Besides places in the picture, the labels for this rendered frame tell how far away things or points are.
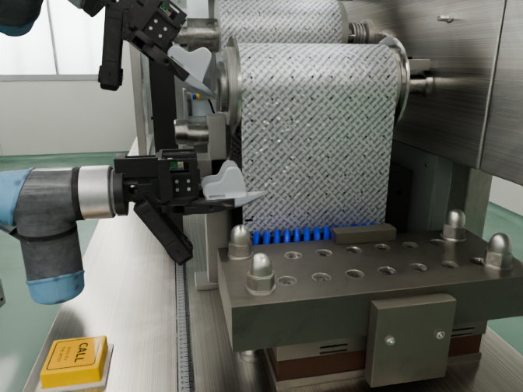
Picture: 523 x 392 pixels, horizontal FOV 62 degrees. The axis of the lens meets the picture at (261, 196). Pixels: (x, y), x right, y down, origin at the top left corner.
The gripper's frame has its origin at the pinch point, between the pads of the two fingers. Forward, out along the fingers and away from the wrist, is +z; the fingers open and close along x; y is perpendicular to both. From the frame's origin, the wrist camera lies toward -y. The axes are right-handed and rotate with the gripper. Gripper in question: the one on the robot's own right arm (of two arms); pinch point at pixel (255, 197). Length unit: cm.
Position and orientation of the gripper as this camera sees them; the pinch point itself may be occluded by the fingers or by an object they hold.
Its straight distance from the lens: 65.7
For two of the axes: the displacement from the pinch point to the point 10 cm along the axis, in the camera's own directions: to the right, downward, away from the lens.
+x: -1.9, -3.0, 9.3
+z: 9.8, -0.6, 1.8
